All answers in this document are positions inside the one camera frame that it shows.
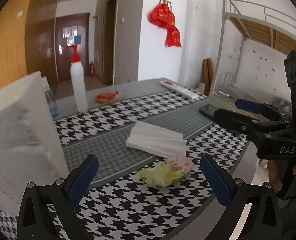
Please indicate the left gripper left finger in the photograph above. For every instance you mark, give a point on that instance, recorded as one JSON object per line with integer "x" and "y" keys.
{"x": 79, "y": 180}

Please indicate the red snack packet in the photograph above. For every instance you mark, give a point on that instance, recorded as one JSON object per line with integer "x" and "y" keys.
{"x": 107, "y": 97}

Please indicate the wooden rods by wall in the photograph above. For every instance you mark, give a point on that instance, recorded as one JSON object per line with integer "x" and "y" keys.
{"x": 207, "y": 75}

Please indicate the houndstooth tablecloth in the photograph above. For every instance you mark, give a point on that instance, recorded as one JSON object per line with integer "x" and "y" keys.
{"x": 119, "y": 205}

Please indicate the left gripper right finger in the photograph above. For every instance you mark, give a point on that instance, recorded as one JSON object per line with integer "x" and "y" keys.
{"x": 219, "y": 179}

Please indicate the white metal loft bed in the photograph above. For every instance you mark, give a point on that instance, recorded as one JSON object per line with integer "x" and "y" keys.
{"x": 254, "y": 41}

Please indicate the red hanging bags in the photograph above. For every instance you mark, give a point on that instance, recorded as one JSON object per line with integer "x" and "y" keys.
{"x": 163, "y": 17}

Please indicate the blue spray bottle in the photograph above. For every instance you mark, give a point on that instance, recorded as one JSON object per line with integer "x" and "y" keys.
{"x": 52, "y": 104}

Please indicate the white red pump bottle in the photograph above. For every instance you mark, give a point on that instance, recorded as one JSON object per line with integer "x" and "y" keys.
{"x": 78, "y": 81}

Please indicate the white remote control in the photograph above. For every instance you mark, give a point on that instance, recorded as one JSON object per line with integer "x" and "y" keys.
{"x": 179, "y": 89}

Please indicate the right hand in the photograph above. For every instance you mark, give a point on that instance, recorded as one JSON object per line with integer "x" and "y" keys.
{"x": 273, "y": 175}

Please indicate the white tissue sheet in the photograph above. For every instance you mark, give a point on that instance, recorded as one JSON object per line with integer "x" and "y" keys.
{"x": 156, "y": 140}

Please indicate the brown entrance door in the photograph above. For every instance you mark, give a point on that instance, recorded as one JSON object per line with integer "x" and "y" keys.
{"x": 71, "y": 35}

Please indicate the wooden wardrobe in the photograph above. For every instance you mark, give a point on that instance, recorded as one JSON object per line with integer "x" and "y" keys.
{"x": 27, "y": 40}

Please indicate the black smartphone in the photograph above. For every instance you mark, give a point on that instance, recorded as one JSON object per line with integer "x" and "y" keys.
{"x": 208, "y": 110}

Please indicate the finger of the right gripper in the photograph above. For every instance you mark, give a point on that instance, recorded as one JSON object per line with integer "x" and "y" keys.
{"x": 257, "y": 108}
{"x": 236, "y": 122}

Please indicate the green tissue packet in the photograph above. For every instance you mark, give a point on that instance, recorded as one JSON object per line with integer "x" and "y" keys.
{"x": 167, "y": 172}

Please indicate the red fire extinguisher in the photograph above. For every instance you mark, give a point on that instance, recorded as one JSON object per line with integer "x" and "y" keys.
{"x": 92, "y": 69}

